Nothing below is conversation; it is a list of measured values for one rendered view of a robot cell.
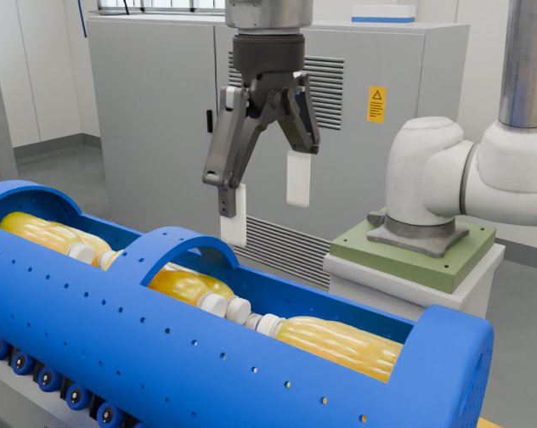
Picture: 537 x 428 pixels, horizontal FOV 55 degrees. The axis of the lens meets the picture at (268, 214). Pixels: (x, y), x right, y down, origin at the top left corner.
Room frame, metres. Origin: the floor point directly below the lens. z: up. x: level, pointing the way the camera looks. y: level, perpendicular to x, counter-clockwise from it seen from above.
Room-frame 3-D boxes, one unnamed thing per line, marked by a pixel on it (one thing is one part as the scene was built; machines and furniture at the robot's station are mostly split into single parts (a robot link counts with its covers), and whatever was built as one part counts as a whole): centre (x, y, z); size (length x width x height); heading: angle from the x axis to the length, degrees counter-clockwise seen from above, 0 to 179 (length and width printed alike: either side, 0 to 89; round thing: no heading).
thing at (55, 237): (0.83, 0.40, 1.15); 0.19 x 0.07 x 0.07; 56
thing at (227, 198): (0.49, 0.05, 1.37); 0.03 x 0.01 x 0.05; 146
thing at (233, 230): (0.50, 0.04, 1.34); 0.03 x 0.01 x 0.07; 56
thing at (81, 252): (0.77, 0.31, 1.15); 0.04 x 0.02 x 0.04; 146
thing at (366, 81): (2.89, 0.12, 0.72); 2.15 x 0.54 x 1.45; 52
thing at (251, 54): (0.56, 0.00, 1.48); 0.08 x 0.07 x 0.09; 146
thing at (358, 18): (2.38, -0.49, 1.48); 0.24 x 0.12 x 0.08; 60
